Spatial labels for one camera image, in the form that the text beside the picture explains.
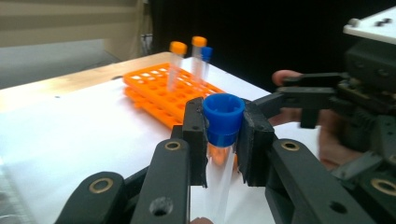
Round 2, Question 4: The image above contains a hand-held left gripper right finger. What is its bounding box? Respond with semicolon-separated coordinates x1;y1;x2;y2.
235;98;277;189

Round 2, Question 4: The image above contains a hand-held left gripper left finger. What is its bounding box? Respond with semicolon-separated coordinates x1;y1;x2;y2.
181;96;208;189

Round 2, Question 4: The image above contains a clear tube with blue cap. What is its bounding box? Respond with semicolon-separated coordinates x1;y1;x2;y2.
202;92;247;224
200;46;214;82

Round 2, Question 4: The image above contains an orange plastic tube rack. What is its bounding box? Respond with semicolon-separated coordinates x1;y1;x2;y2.
122;62;226;131

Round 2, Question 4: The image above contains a clear tube with orange cap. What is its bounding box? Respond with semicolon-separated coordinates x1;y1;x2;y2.
190;35;208;83
167;40;189;93

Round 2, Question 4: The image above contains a black curtain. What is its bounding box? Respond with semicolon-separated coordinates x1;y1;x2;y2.
150;0;396;94

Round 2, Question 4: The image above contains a white board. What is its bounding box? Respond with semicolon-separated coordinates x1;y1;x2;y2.
0;57;322;224

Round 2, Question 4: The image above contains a wooden table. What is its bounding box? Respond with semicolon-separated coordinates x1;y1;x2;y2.
0;50;176;114

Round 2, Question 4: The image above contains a beige wooden platform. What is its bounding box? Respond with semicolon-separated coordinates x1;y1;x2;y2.
0;0;148;62

